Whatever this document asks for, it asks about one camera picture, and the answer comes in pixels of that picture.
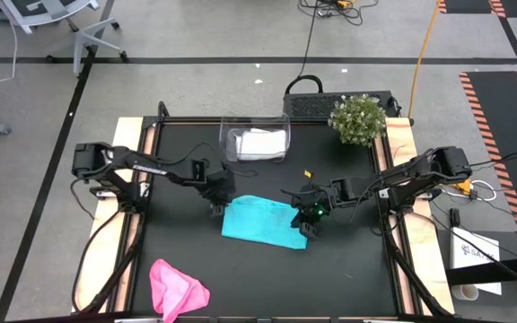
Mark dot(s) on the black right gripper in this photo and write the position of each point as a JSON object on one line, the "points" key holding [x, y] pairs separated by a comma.
{"points": [[314, 202]]}

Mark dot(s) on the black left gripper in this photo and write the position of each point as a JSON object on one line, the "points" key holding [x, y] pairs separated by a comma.
{"points": [[218, 186]]}

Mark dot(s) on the teal microfiber towel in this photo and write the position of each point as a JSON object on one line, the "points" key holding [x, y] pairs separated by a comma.
{"points": [[263, 222]]}

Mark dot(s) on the pink microfiber towel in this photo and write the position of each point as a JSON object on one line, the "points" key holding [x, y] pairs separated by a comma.
{"points": [[173, 287]]}

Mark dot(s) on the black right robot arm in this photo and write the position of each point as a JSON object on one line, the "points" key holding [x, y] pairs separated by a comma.
{"points": [[411, 172]]}

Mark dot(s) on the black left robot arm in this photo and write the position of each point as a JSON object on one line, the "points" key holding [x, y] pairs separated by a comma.
{"points": [[151, 170]]}

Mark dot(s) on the clear plastic bin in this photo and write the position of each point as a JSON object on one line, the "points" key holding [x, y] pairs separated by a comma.
{"points": [[229, 134]]}

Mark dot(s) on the light wooden board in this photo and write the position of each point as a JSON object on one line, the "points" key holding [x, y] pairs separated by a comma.
{"points": [[106, 242], [429, 269]]}

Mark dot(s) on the black perforated computer case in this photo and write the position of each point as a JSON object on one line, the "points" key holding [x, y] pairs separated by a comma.
{"points": [[308, 107]]}

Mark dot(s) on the green potted plant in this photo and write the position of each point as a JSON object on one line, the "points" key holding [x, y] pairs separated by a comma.
{"points": [[357, 119]]}

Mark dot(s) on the small black device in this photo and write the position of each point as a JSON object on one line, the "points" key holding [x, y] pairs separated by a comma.
{"points": [[454, 217]]}

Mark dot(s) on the yellow power adapter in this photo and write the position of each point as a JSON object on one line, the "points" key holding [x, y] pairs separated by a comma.
{"points": [[462, 185]]}

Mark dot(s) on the white printed box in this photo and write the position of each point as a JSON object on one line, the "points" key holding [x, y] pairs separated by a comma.
{"points": [[465, 262]]}

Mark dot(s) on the beige tape roll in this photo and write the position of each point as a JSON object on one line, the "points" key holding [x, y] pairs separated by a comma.
{"points": [[458, 291]]}

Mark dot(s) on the black flat bar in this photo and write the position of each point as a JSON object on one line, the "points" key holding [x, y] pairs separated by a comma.
{"points": [[501, 269]]}

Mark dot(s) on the black mat orange stripes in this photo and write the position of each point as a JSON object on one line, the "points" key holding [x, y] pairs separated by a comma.
{"points": [[492, 134], [465, 5]]}

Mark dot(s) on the white office chair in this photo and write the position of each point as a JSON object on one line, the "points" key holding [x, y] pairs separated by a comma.
{"points": [[43, 6]]}

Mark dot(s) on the black frame strut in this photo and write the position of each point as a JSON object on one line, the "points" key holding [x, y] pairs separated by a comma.
{"points": [[106, 291], [413, 278]]}

